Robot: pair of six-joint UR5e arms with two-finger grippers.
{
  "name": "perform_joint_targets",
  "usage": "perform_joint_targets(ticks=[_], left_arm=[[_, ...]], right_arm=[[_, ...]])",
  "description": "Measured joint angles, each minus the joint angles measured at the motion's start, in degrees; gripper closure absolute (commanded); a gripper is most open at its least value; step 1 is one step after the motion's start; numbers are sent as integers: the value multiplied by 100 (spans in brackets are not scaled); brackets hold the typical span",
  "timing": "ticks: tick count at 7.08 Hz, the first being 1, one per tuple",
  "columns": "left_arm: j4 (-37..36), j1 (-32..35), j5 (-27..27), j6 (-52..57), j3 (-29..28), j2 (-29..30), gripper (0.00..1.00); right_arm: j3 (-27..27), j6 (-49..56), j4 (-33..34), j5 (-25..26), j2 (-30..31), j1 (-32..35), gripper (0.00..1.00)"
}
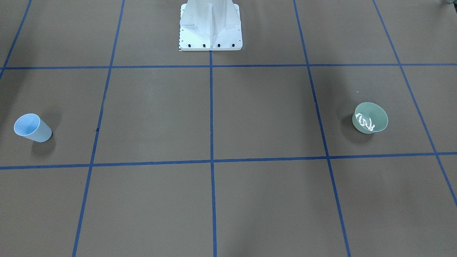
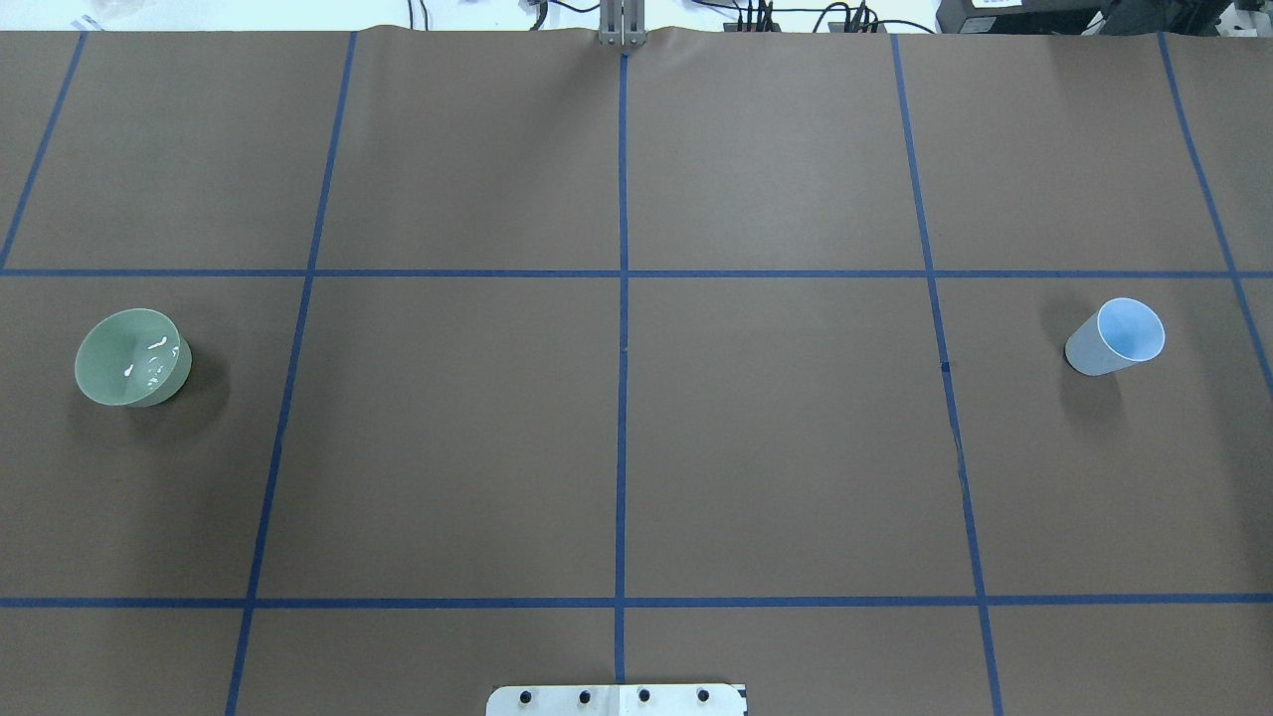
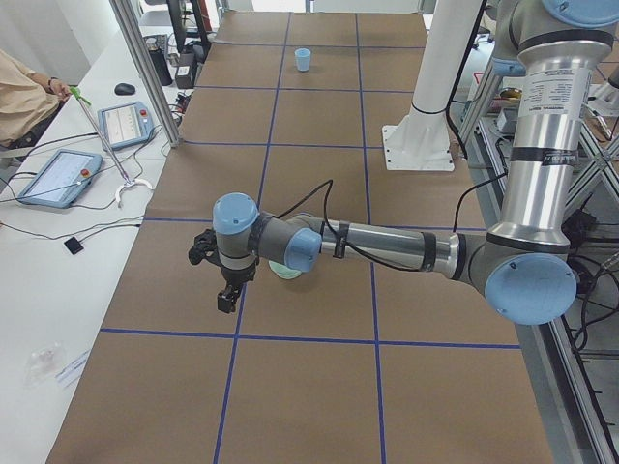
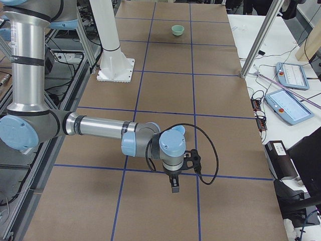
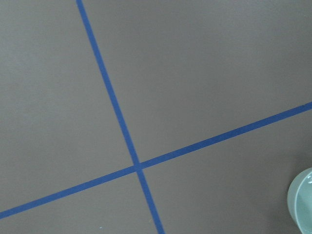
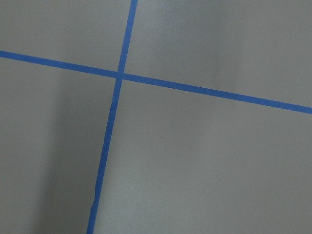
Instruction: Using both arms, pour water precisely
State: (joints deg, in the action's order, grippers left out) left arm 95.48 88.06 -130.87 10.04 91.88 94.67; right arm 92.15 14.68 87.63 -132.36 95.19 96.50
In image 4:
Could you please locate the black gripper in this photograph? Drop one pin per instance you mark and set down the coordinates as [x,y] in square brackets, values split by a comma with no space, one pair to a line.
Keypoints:
[172,173]

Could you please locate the pale green bowl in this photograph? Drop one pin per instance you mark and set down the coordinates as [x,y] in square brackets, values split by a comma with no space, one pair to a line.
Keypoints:
[177,30]

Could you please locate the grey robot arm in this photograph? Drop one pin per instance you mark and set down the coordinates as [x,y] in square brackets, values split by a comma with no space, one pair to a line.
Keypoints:
[32,117]

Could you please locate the black orange power strip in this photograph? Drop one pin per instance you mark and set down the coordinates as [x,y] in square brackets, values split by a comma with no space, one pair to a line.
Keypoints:
[259,114]

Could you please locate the black power supply box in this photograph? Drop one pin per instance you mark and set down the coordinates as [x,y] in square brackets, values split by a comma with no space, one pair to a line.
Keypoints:
[279,161]

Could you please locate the black office chair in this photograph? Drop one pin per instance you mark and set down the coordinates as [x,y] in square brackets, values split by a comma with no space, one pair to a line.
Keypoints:
[299,198]

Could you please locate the near grey teach pendant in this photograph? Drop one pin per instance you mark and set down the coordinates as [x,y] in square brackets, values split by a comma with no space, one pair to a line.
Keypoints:
[288,107]

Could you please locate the grey teach pendant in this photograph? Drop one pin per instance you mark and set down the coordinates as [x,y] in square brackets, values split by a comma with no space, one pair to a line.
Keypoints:
[288,107]
[292,76]

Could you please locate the far grey teach pendant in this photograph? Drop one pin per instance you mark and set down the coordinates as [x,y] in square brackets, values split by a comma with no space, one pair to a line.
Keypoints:
[292,76]

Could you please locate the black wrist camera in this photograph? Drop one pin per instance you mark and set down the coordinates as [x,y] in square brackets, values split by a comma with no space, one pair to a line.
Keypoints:
[192,160]

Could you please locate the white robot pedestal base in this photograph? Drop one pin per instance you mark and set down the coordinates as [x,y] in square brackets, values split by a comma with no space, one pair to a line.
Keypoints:
[114,65]

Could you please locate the aluminium frame post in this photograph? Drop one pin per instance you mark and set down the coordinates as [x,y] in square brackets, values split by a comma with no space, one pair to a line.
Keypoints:
[263,31]

